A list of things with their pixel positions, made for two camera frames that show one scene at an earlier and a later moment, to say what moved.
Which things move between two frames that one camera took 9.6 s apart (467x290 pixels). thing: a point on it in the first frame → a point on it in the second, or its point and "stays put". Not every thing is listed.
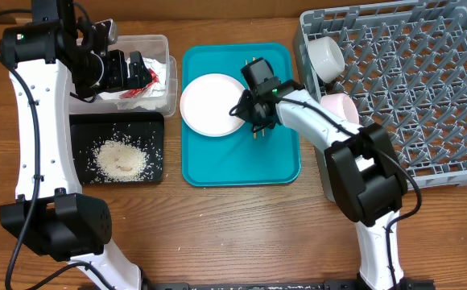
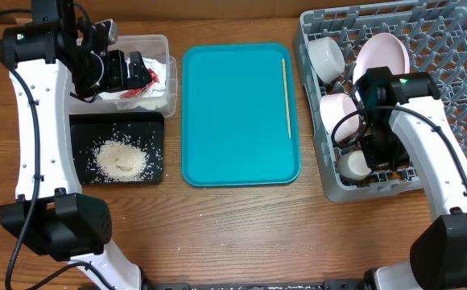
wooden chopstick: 262,129 → 286,96
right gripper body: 254,111 → 381,157
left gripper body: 115,76 stays put
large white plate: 205,103 → 379,50
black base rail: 359,283 stays put
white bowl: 342,105 stays put
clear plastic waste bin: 157,98 stays put
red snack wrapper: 136,92 stays put
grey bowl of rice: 326,58 stays put
